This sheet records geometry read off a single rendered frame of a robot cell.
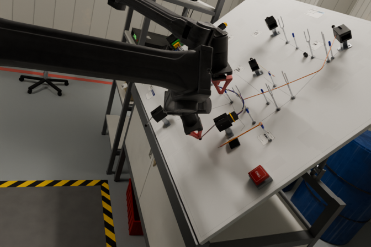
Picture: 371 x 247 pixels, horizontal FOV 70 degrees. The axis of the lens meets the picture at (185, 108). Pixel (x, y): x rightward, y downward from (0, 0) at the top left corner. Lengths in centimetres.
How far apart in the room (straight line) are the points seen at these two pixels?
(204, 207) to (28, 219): 131
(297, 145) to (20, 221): 165
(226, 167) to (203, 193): 12
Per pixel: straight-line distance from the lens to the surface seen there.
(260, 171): 91
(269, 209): 133
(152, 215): 141
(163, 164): 117
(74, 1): 385
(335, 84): 111
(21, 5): 391
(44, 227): 198
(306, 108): 105
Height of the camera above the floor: 157
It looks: 25 degrees down
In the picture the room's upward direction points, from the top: 20 degrees clockwise
